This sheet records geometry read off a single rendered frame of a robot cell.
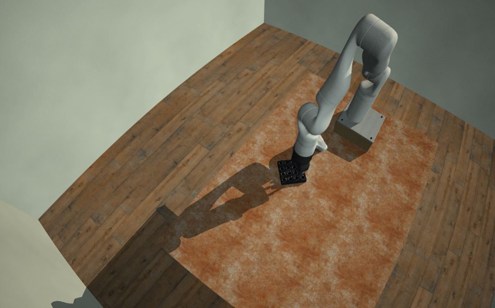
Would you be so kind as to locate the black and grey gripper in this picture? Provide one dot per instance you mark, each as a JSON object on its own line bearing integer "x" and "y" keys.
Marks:
{"x": 302, "y": 156}

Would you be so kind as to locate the black knob box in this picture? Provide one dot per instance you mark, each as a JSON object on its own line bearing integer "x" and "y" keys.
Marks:
{"x": 289, "y": 174}

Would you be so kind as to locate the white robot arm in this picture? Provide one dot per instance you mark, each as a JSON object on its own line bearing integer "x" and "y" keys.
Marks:
{"x": 377, "y": 39}

